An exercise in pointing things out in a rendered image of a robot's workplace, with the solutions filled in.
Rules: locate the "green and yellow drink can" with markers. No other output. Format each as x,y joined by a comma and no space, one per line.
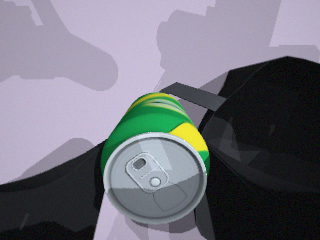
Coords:
155,172

